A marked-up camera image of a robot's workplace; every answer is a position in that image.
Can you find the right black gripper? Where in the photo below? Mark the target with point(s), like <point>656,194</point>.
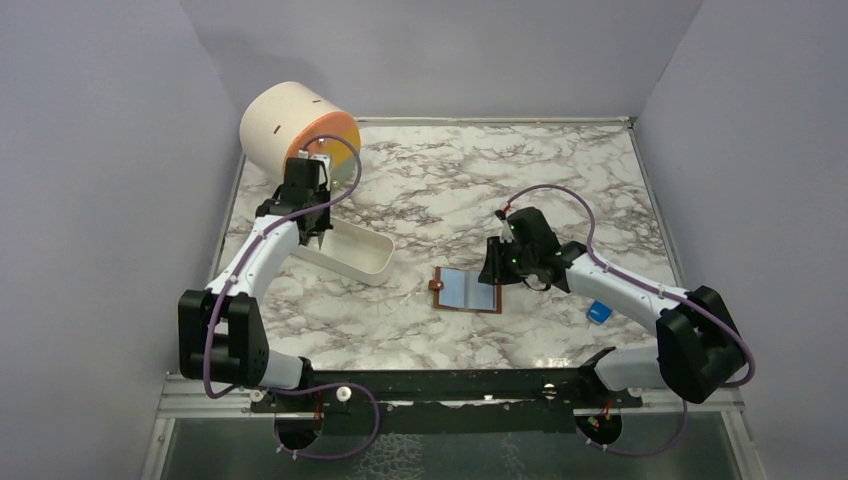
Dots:
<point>493,271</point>

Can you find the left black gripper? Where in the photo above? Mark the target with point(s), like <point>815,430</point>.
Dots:
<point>323,223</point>

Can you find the brown leather card holder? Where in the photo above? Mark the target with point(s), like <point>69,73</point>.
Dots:
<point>460,290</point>

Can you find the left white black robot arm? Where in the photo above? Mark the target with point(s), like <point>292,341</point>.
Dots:
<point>222,336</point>

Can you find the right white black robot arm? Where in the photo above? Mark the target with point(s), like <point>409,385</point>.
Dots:
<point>698,348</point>

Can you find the white rectangular plastic tray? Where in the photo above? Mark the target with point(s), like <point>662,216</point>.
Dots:
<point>353,251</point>

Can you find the small blue object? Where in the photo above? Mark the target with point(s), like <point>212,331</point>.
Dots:
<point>599,313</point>

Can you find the round cream drawer cabinet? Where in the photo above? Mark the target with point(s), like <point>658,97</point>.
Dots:
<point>290,117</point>

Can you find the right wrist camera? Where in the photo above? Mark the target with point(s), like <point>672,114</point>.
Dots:
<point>506,234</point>

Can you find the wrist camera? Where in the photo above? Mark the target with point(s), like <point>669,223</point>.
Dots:
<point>506,234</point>
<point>319,168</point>

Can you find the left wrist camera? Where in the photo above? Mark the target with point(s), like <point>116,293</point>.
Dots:
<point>319,168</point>

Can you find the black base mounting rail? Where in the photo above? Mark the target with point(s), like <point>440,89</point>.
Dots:
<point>353,402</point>

